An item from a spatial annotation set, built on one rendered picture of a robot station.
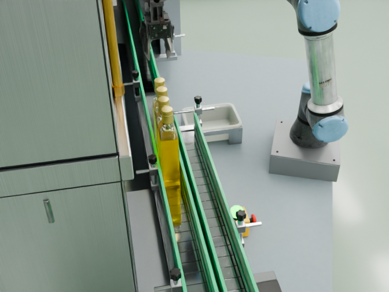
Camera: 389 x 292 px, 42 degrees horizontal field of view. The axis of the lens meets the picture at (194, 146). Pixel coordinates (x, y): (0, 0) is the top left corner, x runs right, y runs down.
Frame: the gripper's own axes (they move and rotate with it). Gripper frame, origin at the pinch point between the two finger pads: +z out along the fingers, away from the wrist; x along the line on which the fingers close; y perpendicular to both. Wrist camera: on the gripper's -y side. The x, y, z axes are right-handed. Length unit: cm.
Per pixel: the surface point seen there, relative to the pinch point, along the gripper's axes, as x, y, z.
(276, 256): 29, 44, 50
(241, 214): 15, 49, 24
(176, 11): 20, -95, 26
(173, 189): 0.4, 21.7, 37.2
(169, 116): 0.4, 19.1, 10.6
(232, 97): 38, -50, 50
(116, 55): -13, 46, -24
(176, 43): 19, -95, 43
